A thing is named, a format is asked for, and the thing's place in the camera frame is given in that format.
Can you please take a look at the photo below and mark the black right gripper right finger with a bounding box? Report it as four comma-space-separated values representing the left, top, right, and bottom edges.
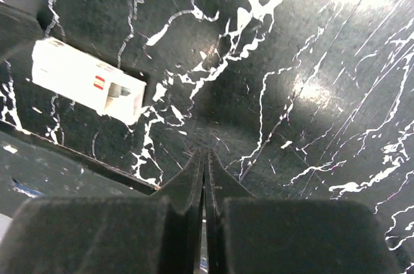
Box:
204, 150, 398, 273

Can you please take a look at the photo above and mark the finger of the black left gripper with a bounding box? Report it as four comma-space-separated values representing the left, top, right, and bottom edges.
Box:
1, 2, 43, 61

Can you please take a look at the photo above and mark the staple box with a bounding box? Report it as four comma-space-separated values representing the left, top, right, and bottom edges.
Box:
32, 37, 146, 125

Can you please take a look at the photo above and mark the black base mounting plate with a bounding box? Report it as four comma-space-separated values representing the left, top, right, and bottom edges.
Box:
1, 123, 155, 216

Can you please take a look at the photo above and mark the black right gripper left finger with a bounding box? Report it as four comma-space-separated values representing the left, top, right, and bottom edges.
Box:
1, 151, 204, 273

